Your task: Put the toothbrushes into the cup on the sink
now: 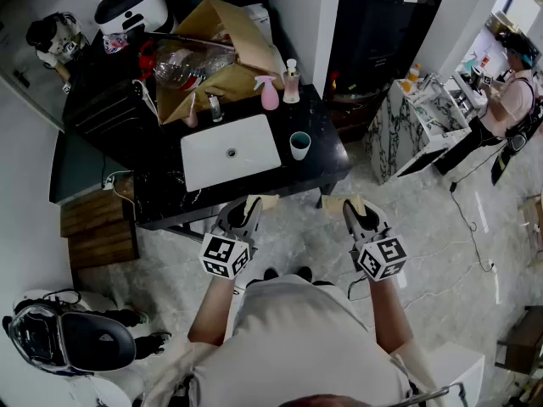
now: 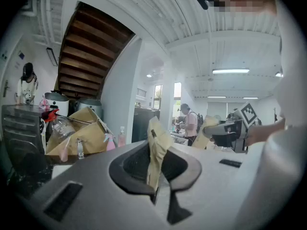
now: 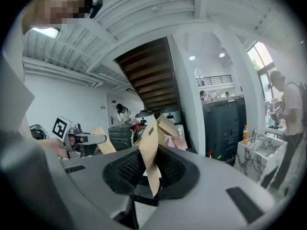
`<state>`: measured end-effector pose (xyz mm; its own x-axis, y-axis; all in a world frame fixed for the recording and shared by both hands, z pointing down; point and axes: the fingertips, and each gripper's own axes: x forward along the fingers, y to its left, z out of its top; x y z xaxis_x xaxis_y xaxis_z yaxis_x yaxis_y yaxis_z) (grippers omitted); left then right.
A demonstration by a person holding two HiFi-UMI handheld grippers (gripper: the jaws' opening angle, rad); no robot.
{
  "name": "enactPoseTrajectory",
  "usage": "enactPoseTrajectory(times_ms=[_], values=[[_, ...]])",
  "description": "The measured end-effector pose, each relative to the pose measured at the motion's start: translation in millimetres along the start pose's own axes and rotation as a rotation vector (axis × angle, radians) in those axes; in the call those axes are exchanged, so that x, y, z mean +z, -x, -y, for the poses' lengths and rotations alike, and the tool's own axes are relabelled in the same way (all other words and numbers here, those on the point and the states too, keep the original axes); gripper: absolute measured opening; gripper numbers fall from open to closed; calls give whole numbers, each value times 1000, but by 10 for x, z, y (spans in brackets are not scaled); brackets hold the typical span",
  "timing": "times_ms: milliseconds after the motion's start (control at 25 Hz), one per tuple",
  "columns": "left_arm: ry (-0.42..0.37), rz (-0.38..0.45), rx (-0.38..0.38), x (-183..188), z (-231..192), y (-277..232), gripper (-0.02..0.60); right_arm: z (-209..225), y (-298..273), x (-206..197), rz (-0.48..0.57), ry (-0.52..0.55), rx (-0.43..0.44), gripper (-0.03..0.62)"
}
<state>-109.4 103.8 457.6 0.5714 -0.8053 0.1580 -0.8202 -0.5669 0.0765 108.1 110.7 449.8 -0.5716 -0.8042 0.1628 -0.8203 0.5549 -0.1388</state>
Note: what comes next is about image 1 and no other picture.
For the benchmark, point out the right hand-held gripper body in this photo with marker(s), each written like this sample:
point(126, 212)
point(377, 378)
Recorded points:
point(382, 257)

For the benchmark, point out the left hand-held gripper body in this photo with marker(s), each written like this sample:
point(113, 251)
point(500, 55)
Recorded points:
point(220, 252)

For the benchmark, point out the white cup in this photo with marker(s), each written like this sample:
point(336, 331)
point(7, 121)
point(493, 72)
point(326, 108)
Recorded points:
point(299, 151)

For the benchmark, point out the person's right forearm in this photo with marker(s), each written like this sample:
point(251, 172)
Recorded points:
point(388, 312)

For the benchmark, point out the person's left forearm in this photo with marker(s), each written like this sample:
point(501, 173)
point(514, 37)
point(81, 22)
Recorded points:
point(212, 312)

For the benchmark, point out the black marble vanity counter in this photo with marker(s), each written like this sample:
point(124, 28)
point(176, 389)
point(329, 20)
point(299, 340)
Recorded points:
point(314, 172)

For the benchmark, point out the white sink basin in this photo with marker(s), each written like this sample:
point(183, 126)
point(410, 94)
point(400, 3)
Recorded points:
point(237, 163)

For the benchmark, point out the person's black shoe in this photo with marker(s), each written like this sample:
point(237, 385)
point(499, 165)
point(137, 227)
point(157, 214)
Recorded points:
point(270, 274)
point(304, 274)

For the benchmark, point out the marble pattern cabinet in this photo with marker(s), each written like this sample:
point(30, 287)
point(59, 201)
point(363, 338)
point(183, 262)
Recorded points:
point(407, 142)

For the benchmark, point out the pink spray bottle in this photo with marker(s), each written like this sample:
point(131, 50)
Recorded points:
point(270, 96)

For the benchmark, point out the chrome faucet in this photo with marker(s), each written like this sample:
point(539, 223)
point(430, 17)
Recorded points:
point(215, 107)

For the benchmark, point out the pink tumbler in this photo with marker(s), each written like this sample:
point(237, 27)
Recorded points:
point(191, 119)

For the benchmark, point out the pink pump lotion bottle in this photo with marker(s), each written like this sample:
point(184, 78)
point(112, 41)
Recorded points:
point(291, 85)

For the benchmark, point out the person's white shirt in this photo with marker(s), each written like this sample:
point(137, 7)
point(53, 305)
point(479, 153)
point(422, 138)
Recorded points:
point(297, 346)

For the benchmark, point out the wooden step stool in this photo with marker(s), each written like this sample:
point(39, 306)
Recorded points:
point(97, 231)

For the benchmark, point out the white power plug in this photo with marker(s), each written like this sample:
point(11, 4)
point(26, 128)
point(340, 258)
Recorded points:
point(109, 182)

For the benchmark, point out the white box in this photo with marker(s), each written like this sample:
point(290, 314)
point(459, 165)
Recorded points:
point(458, 371)

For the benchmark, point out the orange bottle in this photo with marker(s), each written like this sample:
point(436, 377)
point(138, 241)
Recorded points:
point(413, 79)

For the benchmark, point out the large open cardboard box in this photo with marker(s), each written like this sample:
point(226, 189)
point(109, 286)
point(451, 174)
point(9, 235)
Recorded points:
point(246, 49)

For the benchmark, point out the light wooden furniture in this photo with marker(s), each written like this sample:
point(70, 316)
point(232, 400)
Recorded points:
point(534, 223)

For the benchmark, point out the large clear plastic bottle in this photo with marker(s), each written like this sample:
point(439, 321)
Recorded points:
point(186, 64)

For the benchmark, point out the brown stool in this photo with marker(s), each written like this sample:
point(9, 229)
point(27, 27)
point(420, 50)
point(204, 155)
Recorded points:
point(522, 341)

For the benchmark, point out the dark gray panel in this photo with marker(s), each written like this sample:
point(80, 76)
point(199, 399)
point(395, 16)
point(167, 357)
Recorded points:
point(80, 168)

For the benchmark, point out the black refrigerator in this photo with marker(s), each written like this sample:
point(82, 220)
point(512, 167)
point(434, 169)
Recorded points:
point(377, 36)

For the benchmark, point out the black drawer cabinet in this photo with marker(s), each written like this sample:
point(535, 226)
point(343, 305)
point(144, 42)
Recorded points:
point(110, 108)

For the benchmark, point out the pink patterned small packet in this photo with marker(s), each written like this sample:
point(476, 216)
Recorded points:
point(114, 42)

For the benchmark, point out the white appliance with dark lid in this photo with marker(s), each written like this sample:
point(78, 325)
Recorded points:
point(131, 7)

